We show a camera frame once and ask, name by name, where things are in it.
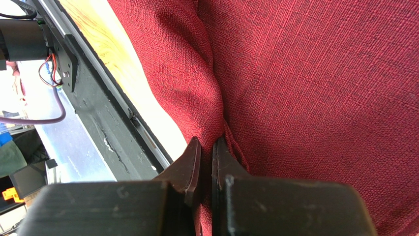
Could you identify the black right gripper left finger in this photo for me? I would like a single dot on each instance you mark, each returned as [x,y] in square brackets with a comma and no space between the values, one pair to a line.
[167,205]

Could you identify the dark red cloth napkin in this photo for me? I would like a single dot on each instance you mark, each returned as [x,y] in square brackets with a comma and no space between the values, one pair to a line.
[313,89]

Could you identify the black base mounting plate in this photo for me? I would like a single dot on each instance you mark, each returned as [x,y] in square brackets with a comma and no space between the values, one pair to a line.
[107,133]

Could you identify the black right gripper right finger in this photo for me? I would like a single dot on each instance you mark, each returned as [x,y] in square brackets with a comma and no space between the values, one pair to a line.
[247,205]

